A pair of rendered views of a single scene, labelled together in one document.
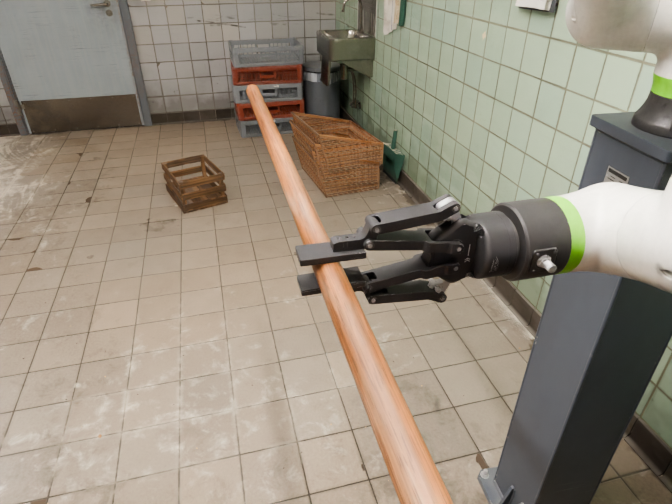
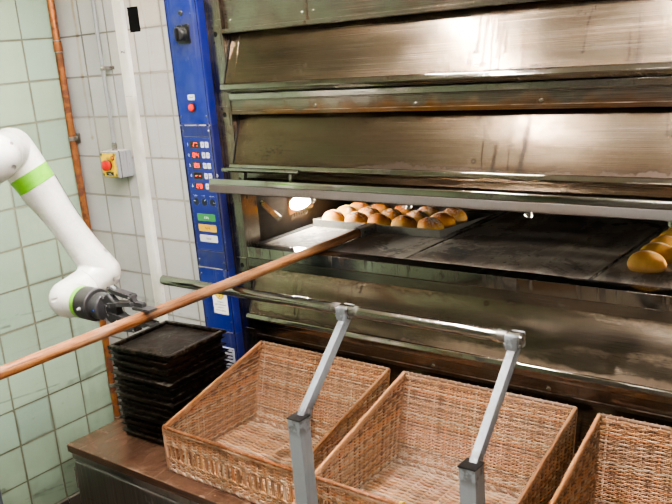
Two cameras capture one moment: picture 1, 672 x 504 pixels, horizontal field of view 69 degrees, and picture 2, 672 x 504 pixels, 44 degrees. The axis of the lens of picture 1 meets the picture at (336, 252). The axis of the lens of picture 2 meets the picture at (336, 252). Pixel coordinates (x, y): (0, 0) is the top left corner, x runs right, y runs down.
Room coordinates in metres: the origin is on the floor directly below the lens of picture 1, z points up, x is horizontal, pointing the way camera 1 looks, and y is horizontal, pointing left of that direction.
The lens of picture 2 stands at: (1.24, 1.97, 1.84)
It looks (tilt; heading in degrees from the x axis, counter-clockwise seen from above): 14 degrees down; 234
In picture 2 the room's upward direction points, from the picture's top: 5 degrees counter-clockwise
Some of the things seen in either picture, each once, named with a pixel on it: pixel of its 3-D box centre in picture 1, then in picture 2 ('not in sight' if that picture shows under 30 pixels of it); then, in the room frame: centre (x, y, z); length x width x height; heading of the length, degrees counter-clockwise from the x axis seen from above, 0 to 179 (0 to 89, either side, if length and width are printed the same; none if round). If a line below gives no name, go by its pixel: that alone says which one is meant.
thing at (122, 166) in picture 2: not in sight; (116, 163); (0.04, -1.02, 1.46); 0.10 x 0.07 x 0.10; 105
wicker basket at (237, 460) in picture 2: not in sight; (278, 419); (0.02, -0.08, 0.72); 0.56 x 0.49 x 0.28; 104
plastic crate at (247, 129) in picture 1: (270, 120); not in sight; (4.51, 0.62, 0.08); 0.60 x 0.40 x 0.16; 107
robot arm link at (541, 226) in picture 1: (524, 241); (94, 303); (0.49, -0.22, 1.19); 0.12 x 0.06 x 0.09; 14
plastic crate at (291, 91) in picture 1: (266, 87); not in sight; (4.51, 0.63, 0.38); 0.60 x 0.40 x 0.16; 103
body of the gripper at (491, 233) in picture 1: (464, 247); (109, 307); (0.47, -0.15, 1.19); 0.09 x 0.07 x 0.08; 104
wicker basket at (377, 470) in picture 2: not in sight; (445, 466); (-0.13, 0.50, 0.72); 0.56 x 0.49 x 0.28; 105
